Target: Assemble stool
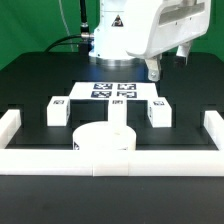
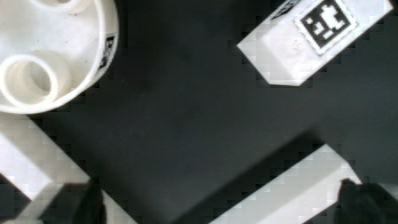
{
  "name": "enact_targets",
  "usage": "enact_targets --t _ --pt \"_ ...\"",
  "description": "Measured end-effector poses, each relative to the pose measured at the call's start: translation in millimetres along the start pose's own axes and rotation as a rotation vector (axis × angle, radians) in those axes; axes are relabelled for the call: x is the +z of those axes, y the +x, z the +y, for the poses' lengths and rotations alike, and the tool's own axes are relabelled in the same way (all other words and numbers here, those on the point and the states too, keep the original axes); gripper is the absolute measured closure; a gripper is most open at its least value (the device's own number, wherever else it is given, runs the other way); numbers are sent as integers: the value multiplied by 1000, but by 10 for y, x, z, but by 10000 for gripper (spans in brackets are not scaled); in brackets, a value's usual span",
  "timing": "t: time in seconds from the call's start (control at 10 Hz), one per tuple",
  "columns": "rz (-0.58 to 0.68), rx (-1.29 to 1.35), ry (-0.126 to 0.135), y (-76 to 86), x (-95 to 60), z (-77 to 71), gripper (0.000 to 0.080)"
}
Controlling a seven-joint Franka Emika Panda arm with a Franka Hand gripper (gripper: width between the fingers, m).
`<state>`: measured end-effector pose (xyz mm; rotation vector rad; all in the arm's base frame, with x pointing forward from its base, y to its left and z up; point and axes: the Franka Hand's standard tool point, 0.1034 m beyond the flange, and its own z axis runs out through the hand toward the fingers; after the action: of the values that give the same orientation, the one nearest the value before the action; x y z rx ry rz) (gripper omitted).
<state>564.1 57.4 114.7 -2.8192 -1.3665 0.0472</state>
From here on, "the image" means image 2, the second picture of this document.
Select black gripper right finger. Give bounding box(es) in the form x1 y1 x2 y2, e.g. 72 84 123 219
334 179 398 224

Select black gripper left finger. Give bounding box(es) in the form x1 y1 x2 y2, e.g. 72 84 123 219
40 179 107 224

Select white stool leg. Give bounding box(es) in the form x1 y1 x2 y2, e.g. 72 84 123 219
239 0 393 86

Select white U-shaped fence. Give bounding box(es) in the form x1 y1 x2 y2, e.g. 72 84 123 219
0 113 365 224

